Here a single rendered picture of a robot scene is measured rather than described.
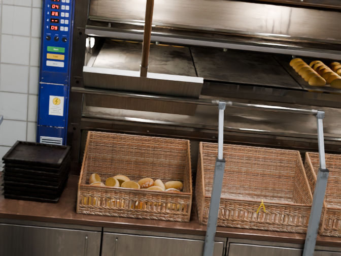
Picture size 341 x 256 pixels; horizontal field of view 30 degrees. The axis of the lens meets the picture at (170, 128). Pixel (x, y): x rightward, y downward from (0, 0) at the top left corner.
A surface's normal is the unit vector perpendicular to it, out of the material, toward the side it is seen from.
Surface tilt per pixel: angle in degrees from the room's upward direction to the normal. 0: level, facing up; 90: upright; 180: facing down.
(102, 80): 139
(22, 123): 90
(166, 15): 70
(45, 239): 90
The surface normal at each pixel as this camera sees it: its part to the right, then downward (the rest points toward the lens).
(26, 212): 0.11, -0.95
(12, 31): 0.02, 0.29
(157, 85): -0.07, 0.91
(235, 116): 0.06, -0.05
